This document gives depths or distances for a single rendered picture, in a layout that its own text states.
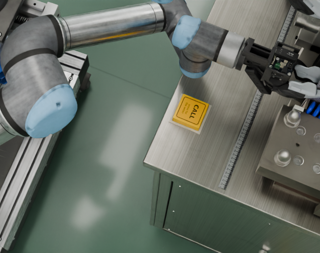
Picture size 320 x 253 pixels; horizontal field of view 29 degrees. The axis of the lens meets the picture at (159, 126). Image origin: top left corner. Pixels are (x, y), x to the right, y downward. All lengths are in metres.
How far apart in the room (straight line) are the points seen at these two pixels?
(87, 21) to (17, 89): 0.23
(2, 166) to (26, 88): 1.03
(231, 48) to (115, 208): 1.19
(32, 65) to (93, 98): 1.27
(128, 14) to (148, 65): 1.16
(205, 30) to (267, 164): 0.32
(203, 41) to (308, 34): 0.23
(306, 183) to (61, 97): 0.56
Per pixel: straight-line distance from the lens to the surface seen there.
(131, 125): 2.50
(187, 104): 1.55
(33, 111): 1.26
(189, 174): 1.52
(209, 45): 1.38
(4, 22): 1.80
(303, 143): 1.45
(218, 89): 1.60
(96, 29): 1.41
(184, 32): 1.38
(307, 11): 1.27
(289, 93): 1.41
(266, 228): 1.68
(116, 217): 2.41
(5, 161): 2.29
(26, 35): 1.33
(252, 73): 1.41
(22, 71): 1.29
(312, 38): 1.43
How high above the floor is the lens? 2.37
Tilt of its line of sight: 71 degrees down
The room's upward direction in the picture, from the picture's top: 5 degrees clockwise
